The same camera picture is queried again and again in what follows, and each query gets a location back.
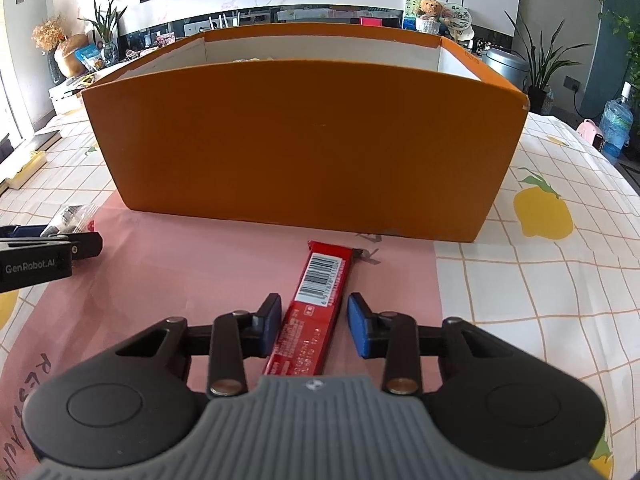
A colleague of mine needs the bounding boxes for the green plant in glass vase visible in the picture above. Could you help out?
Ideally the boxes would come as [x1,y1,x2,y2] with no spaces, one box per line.
[80,0,128,66]

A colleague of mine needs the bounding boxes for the dried flowers in dark vase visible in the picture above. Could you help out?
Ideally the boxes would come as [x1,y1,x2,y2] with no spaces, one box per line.
[32,17,68,86]

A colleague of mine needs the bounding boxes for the orange cardboard box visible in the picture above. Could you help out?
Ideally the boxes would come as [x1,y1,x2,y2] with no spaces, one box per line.
[81,22,529,244]

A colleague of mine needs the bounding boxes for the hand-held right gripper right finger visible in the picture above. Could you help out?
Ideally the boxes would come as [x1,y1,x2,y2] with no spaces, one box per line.
[347,292,506,396]

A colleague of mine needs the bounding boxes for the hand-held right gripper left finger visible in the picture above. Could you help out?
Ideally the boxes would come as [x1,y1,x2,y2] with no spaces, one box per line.
[115,294,283,399]

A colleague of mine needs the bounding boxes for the blue snack bag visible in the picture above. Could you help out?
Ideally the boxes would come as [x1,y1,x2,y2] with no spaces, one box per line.
[75,45,103,71]

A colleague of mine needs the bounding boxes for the round golden vase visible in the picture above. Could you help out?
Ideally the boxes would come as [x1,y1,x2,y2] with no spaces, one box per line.
[55,35,91,78]

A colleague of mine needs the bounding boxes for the lemon print tablecloth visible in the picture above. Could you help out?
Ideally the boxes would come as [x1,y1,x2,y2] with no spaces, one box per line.
[0,105,640,480]

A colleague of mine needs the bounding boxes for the dark tv console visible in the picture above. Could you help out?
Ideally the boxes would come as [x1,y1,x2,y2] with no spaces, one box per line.
[120,5,496,56]

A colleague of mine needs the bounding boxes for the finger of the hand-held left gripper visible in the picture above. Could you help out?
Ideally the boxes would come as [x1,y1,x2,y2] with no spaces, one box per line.
[0,225,51,239]
[50,231,103,262]

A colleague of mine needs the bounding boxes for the black book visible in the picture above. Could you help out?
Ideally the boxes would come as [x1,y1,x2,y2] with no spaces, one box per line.
[0,130,61,161]

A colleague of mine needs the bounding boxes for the blue water bottle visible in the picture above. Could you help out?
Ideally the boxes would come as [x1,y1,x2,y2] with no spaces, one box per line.
[597,82,636,163]

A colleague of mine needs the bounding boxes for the clear-wrapped dark pastry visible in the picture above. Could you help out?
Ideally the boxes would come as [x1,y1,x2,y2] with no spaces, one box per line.
[40,204,97,237]

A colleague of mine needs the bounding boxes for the small pink appliance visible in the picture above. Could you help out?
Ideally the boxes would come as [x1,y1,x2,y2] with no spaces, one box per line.
[575,119,603,151]

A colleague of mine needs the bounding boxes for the tall plant in black pot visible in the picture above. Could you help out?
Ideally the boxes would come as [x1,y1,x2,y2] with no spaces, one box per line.
[505,10,591,113]

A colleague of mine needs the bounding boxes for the white low cabinet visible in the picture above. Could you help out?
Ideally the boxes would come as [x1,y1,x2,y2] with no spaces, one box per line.
[47,75,96,116]

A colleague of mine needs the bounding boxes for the round printed hand fan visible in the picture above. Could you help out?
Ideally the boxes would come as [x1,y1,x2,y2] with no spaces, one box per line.
[442,2,473,31]

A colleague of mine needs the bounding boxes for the pink paper mat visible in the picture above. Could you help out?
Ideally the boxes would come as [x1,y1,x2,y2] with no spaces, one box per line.
[0,205,443,461]

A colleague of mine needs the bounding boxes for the silver metal bin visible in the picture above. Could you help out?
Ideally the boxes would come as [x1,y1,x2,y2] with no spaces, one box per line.
[485,47,528,93]

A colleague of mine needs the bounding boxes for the red chocolate bar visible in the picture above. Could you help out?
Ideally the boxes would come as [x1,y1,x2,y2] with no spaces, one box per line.
[262,240,357,377]

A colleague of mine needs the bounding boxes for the hanging vine plant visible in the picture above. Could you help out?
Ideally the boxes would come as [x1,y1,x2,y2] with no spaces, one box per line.
[565,0,640,86]

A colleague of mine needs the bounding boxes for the brown teddy bear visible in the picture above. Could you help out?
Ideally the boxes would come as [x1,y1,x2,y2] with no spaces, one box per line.
[415,0,443,35]

